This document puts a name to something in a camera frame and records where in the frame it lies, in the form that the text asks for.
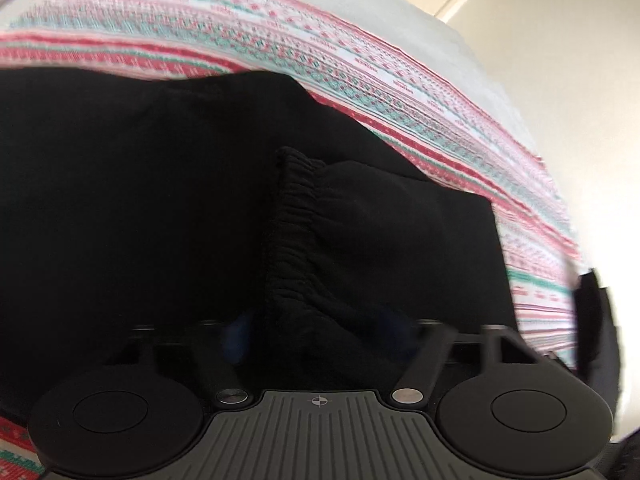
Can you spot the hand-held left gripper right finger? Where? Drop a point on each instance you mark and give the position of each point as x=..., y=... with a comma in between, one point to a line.
x=400, y=332

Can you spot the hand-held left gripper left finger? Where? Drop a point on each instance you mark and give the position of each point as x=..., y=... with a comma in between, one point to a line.
x=239, y=336

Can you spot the black pants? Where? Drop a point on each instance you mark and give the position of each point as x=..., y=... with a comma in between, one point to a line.
x=200, y=240

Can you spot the pink teal patterned blanket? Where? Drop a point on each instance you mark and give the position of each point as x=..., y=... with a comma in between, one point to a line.
x=400, y=90

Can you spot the bed with grey sheet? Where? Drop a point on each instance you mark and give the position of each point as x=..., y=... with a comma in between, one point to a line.
x=400, y=0

